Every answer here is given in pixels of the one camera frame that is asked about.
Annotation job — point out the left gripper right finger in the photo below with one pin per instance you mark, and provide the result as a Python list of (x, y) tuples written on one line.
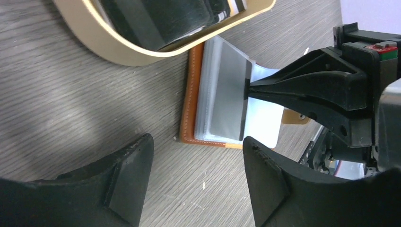
[(285, 193)]

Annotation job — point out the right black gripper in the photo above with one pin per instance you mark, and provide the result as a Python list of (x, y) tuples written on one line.
[(375, 53)]

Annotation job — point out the grey credit card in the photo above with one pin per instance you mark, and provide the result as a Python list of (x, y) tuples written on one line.
[(230, 104)]

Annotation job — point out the beige oval card tray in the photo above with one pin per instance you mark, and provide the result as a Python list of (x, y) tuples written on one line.
[(141, 32)]

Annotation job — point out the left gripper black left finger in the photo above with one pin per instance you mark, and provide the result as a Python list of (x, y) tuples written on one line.
[(107, 193)]

